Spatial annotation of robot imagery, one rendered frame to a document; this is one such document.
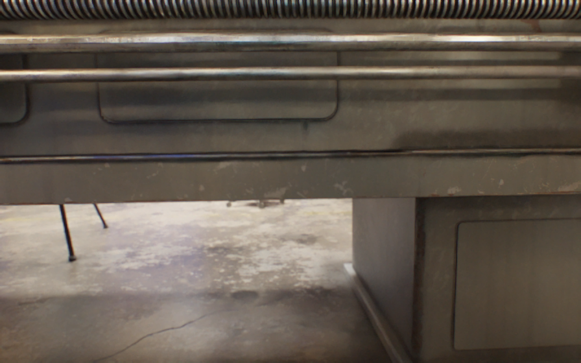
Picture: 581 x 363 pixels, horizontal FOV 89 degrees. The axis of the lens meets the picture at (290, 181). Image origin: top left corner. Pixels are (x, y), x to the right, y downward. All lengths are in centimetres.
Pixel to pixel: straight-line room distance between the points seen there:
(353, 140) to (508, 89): 33
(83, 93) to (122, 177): 28
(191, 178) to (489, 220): 55
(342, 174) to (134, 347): 69
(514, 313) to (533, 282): 7
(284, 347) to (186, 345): 24
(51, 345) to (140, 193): 64
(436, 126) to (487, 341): 44
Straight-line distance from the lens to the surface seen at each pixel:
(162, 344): 90
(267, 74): 53
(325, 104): 61
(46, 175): 53
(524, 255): 75
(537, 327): 83
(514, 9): 69
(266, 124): 60
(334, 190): 43
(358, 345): 84
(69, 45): 64
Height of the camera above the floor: 46
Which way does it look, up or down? 5 degrees down
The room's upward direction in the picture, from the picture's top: 1 degrees counter-clockwise
